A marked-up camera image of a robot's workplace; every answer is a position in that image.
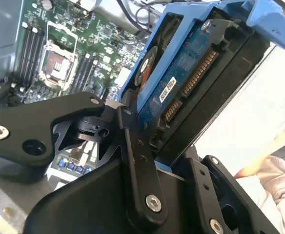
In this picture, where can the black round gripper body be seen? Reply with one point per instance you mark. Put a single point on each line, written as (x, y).
(88, 207)

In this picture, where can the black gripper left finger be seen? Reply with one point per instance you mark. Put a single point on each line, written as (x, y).
(35, 122)

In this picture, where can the hard disk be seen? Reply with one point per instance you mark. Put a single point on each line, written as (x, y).
(171, 61)

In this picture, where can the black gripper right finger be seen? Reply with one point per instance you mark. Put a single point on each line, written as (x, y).
(230, 195)

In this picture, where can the person's bare hand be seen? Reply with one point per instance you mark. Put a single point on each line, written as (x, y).
(257, 163)

